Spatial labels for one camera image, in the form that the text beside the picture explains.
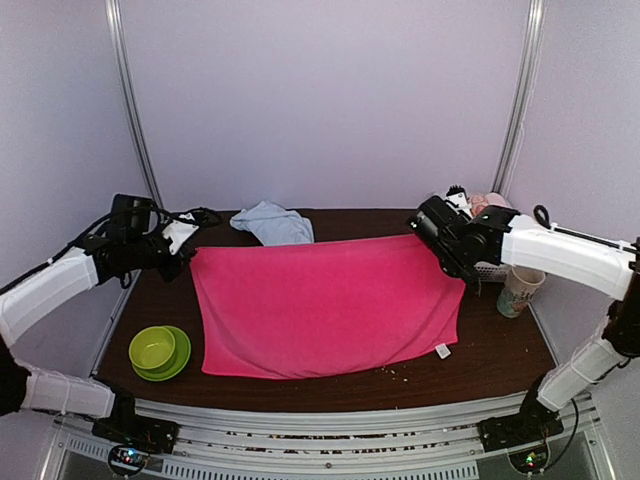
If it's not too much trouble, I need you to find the green bowl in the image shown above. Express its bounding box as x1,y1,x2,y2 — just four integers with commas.
128,326,176,372

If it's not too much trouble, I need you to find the left aluminium post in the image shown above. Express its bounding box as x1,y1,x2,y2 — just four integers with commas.
105,0,164,207

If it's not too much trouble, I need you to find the cartoon print rolled towel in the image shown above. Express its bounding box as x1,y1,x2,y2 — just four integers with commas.
469,194,491,217

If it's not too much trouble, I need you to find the aluminium front rail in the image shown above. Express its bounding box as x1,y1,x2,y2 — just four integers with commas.
36,394,618,479

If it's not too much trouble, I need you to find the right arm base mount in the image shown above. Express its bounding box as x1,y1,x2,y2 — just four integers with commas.
477,410,564,452

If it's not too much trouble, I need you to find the aluminium post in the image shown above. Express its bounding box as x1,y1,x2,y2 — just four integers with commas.
105,0,164,207
492,0,546,197

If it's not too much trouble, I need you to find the cream patterned mug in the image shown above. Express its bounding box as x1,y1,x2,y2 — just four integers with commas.
496,266,546,319

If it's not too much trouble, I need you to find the right aluminium post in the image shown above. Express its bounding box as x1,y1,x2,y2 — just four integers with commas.
492,0,546,197

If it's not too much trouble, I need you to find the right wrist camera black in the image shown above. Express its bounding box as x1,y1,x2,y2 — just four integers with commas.
406,195,459,246

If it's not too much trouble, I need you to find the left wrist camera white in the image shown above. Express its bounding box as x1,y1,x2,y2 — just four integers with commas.
161,220,198,256

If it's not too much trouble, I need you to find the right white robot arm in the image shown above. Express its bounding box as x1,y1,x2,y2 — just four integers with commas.
412,197,639,442

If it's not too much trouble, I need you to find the light pink rolled towel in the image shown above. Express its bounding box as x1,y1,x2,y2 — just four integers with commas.
485,192,511,208

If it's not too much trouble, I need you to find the magenta pink towel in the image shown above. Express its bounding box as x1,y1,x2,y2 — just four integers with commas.
191,235,465,380

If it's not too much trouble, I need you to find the white plastic basket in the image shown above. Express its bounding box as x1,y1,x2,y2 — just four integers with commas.
474,262,511,283

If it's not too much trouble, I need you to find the light blue towel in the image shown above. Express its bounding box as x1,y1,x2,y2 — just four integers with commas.
229,201,315,246

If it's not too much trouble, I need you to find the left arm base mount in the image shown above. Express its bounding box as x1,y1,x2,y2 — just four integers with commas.
91,414,179,454

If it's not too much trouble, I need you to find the green plate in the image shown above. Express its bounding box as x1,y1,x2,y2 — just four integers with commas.
128,325,192,382

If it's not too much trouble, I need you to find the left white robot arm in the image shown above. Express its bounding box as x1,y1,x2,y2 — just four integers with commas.
1,233,194,444

